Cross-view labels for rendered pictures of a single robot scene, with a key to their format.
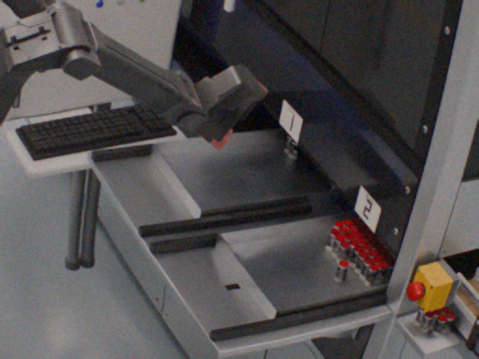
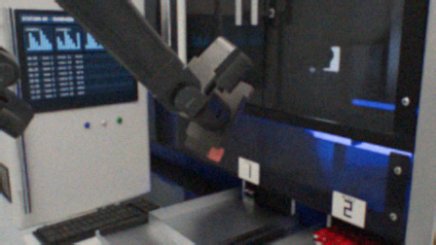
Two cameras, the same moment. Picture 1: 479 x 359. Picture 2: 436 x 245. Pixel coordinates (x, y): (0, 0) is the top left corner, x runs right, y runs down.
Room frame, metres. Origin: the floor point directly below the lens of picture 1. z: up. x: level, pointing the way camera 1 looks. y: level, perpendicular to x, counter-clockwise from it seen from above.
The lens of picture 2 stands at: (1.14, 0.09, 1.41)
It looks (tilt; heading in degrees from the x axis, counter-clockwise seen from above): 12 degrees down; 355
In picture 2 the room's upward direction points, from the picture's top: straight up
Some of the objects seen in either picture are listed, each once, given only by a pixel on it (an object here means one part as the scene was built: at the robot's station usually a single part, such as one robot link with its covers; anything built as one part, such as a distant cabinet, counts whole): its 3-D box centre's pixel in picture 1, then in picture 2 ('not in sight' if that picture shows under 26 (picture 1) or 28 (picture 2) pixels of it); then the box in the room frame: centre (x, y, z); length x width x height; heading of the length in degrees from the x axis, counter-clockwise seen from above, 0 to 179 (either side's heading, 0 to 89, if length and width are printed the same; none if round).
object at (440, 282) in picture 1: (433, 286); not in sight; (1.80, -0.45, 0.99); 0.08 x 0.07 x 0.07; 122
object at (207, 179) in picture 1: (245, 172); (224, 218); (2.24, -0.04, 0.90); 0.34 x 0.26 x 0.04; 122
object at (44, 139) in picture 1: (94, 129); (101, 220); (2.43, 0.34, 0.82); 0.40 x 0.14 x 0.02; 126
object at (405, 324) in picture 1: (434, 331); not in sight; (1.81, -0.49, 0.87); 0.14 x 0.13 x 0.02; 122
